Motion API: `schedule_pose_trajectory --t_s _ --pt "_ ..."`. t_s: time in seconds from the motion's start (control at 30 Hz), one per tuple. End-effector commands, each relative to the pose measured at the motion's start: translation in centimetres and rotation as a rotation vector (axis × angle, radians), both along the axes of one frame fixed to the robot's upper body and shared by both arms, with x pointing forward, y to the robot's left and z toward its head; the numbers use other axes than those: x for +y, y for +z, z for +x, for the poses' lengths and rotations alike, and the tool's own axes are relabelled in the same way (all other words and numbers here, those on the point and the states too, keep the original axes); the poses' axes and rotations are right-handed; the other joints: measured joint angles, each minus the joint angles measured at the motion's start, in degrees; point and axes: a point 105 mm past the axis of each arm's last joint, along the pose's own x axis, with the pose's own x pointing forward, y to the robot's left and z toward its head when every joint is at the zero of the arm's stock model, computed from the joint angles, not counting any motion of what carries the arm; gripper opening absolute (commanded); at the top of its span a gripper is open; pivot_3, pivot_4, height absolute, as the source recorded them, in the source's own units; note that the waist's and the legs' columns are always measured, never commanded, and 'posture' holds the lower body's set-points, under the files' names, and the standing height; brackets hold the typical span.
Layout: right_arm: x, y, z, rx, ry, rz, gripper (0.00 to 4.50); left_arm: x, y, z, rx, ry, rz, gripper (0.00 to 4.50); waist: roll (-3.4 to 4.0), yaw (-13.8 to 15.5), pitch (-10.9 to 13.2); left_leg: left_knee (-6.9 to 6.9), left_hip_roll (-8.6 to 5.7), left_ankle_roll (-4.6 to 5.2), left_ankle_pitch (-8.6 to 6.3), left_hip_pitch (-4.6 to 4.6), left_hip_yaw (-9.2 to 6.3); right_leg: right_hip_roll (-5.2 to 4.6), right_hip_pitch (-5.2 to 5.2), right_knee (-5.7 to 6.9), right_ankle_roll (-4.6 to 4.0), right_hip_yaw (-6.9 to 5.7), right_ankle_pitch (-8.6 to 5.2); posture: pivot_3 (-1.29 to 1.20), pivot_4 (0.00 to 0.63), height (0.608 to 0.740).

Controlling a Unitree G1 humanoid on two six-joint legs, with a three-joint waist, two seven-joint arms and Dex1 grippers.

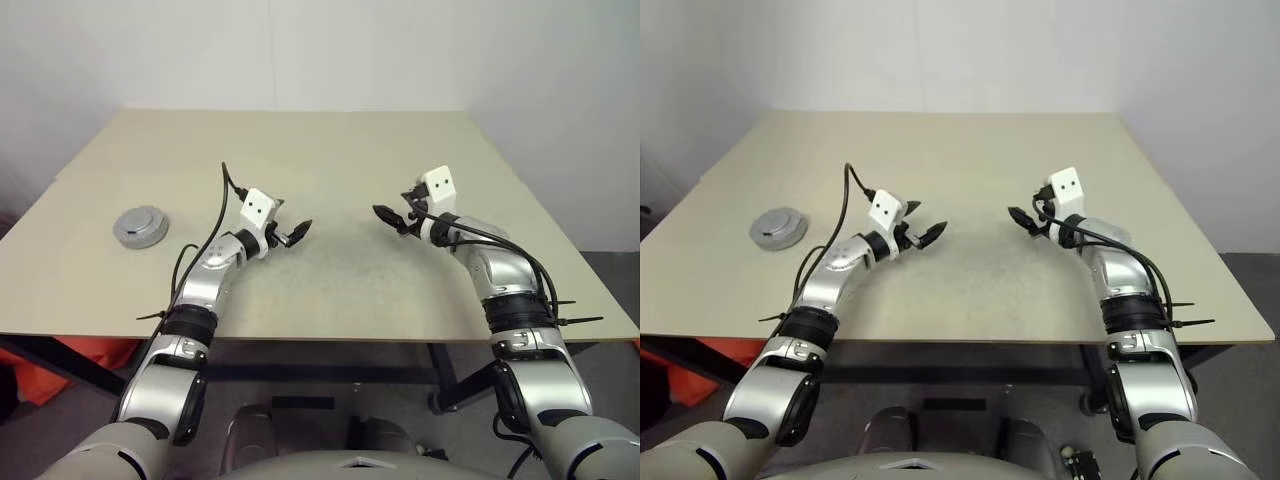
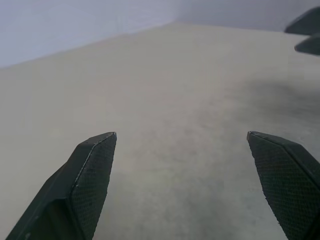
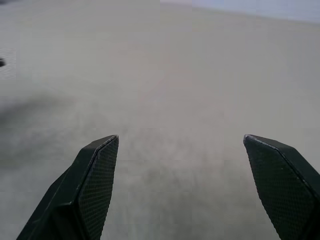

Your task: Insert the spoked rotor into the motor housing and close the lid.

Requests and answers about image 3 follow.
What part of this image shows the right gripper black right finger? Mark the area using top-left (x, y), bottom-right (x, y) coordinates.
top-left (243, 134), bottom-right (320, 240)

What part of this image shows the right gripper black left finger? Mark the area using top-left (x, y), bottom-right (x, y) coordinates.
top-left (16, 134), bottom-right (120, 240)

